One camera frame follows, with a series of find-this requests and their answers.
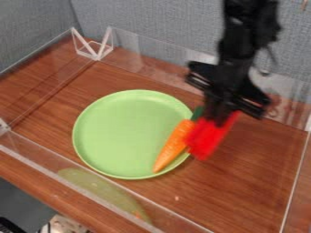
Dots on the red ridged block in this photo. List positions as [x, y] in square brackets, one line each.
[207, 136]

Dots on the light green plate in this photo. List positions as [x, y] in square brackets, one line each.
[122, 130]

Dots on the clear acrylic enclosure wall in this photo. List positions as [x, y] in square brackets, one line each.
[251, 189]

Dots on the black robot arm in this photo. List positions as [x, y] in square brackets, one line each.
[250, 30]

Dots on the orange toy carrot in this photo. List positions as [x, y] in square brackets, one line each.
[175, 144]

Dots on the clear acrylic corner bracket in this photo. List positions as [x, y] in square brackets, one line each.
[91, 49]

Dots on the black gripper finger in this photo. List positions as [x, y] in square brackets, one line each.
[225, 109]
[209, 105]

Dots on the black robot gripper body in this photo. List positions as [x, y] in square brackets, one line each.
[230, 87]

